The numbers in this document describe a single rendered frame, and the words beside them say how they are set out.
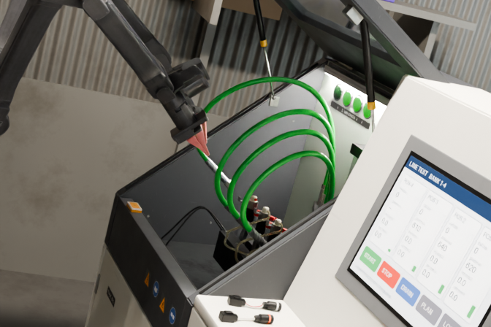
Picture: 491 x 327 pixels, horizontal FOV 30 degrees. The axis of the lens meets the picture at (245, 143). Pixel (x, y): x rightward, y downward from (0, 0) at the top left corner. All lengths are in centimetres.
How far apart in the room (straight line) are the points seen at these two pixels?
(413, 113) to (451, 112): 12
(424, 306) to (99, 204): 266
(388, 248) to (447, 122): 28
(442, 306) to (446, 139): 35
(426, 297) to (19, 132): 266
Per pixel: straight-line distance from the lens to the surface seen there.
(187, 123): 228
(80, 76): 408
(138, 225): 246
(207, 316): 199
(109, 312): 263
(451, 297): 174
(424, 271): 180
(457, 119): 189
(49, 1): 191
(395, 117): 204
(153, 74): 216
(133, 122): 414
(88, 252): 433
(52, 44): 405
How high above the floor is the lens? 180
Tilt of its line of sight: 14 degrees down
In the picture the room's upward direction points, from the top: 15 degrees clockwise
